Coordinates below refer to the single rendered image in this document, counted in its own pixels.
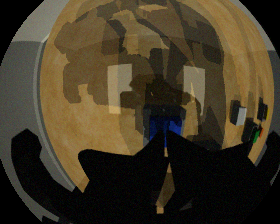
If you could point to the blue button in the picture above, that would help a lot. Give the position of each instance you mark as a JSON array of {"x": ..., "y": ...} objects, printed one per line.
[{"x": 163, "y": 117}]

